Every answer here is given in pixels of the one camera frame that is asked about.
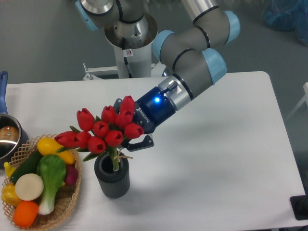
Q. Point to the green bok choy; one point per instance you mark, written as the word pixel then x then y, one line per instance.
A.
pixel 52 170

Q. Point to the blue plastic bag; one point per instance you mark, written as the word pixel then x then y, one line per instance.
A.
pixel 287 15

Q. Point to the white round radish slice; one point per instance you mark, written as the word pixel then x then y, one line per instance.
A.
pixel 29 187

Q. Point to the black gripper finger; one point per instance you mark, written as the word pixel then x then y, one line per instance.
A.
pixel 147 142
pixel 117 105

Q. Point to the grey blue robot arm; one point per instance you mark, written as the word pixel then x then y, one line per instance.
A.
pixel 191 56

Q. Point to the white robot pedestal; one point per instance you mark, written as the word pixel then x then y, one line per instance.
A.
pixel 133 63

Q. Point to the red radish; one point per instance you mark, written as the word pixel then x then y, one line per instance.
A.
pixel 71 175

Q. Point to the black device at table edge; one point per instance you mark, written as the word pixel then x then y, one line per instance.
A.
pixel 300 206

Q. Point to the dark grey ribbed vase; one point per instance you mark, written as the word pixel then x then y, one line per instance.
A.
pixel 114 184

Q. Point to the orange fruit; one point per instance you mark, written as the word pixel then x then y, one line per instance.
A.
pixel 25 214

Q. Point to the white furniture frame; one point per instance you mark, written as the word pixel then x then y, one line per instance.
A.
pixel 303 100

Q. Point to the white metal base frame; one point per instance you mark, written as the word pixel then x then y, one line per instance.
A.
pixel 157 70

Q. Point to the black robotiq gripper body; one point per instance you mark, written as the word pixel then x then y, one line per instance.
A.
pixel 152 109

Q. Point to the red tulip bouquet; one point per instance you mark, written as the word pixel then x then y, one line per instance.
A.
pixel 103 134

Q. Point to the dark green cucumber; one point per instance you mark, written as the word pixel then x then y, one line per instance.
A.
pixel 28 166

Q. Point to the yellow squash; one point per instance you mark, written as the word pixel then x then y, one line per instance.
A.
pixel 49 145

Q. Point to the yellow bell pepper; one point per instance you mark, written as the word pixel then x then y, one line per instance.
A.
pixel 9 195

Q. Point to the yellow banana tip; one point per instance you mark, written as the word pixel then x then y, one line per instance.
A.
pixel 9 170

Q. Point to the blue handled saucepan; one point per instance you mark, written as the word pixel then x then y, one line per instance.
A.
pixel 12 135

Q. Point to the woven wicker basket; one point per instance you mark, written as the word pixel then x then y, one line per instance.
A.
pixel 66 197

